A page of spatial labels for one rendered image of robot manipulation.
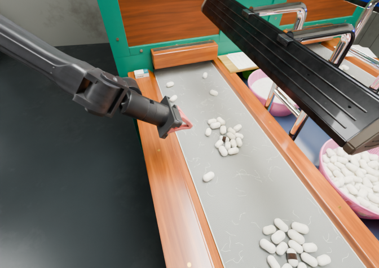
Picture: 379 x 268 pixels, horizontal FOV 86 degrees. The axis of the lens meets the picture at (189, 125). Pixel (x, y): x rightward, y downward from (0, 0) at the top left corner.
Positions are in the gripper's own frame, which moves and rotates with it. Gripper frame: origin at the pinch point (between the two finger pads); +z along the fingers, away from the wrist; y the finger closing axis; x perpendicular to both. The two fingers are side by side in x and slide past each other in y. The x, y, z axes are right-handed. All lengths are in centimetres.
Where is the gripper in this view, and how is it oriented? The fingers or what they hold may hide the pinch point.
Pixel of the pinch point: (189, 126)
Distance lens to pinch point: 57.1
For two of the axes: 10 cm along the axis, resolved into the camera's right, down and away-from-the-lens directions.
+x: -6.1, 6.6, 4.4
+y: -2.9, -7.0, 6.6
